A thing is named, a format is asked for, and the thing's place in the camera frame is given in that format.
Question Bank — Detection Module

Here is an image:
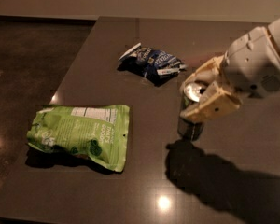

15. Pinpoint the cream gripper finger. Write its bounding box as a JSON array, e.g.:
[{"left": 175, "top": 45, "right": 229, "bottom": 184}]
[
  {"left": 179, "top": 56, "right": 225, "bottom": 94},
  {"left": 189, "top": 86, "right": 242, "bottom": 123}
]

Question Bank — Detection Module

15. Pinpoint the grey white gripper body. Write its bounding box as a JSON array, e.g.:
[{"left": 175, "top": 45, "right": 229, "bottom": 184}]
[{"left": 222, "top": 25, "right": 280, "bottom": 97}]

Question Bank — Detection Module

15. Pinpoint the silver redbull can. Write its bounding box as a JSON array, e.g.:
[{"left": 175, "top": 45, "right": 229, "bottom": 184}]
[{"left": 178, "top": 82, "right": 206, "bottom": 141}]

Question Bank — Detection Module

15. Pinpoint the blue chip bag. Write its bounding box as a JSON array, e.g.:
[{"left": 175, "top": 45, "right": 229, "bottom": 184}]
[{"left": 118, "top": 43, "right": 187, "bottom": 84}]

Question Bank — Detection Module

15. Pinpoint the green snack bag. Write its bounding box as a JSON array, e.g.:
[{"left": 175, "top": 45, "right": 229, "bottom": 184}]
[{"left": 27, "top": 105, "right": 130, "bottom": 173}]

